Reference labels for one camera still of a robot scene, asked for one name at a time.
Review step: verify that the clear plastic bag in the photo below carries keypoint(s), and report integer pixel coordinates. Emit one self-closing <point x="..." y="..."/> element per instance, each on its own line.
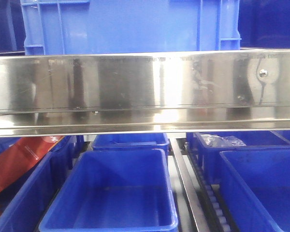
<point x="219" y="141"/>

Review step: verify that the large blue crate upper shelf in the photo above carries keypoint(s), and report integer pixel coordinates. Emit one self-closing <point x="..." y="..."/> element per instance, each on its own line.
<point x="56" y="27"/>

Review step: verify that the blue bin rear centre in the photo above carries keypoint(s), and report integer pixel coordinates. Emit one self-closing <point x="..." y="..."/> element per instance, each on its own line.
<point x="131" y="141"/>

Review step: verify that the stainless steel shelf beam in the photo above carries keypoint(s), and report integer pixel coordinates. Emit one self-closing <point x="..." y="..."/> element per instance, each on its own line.
<point x="145" y="92"/>

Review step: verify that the blue bin front centre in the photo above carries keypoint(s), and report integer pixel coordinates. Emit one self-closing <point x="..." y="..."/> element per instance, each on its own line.
<point x="115" y="191"/>

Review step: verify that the blue bin front left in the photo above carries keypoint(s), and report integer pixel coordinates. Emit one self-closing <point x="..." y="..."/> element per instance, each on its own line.
<point x="23" y="203"/>

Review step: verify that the blue bin front right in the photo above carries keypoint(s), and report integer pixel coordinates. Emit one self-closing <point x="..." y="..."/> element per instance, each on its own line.
<point x="255" y="185"/>

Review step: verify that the metal roller track rail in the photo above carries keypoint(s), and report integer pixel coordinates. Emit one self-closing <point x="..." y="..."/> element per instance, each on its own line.
<point x="198" y="204"/>

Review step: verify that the red packet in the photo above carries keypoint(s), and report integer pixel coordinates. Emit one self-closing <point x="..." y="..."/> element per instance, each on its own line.
<point x="22" y="156"/>

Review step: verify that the blue bin rear right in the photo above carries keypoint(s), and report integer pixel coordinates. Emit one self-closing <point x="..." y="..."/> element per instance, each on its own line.
<point x="208" y="158"/>

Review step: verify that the blue bin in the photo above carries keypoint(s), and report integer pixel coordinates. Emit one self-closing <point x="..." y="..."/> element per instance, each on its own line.
<point x="115" y="191"/>
<point x="131" y="141"/>
<point x="208" y="158"/>
<point x="255" y="185"/>
<point x="23" y="203"/>

